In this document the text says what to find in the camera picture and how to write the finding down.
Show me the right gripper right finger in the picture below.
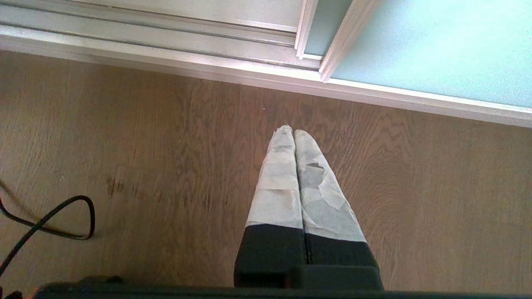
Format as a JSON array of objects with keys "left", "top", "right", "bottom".
[{"left": 293, "top": 130, "right": 384, "bottom": 290}]

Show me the frosted glass sliding wardrobe door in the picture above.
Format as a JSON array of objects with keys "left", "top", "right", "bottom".
[
  {"left": 319, "top": 0, "right": 532, "bottom": 109},
  {"left": 295, "top": 0, "right": 354, "bottom": 59}
]

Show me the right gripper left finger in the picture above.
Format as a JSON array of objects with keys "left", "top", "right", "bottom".
[{"left": 234, "top": 125, "right": 308, "bottom": 288}]

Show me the black cable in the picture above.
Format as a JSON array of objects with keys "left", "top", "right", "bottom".
[{"left": 0, "top": 195, "right": 96, "bottom": 276}]

